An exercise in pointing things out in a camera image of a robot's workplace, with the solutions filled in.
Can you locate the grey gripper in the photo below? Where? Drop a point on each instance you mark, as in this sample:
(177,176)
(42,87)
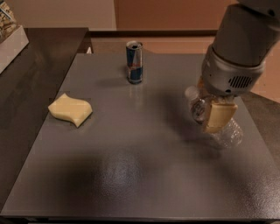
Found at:
(226,76)

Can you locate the clear plastic water bottle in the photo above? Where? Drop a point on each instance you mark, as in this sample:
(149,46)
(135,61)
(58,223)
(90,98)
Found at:
(215,115)

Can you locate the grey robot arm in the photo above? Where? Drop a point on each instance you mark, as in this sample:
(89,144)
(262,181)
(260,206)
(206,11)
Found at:
(236,59)

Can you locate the blue silver energy drink can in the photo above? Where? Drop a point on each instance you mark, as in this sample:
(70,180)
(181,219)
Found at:
(134,52)

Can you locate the yellow wavy sponge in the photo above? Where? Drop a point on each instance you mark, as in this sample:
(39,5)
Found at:
(70,109)

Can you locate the white box with items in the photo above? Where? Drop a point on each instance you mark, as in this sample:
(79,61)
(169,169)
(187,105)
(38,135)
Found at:
(13,38)

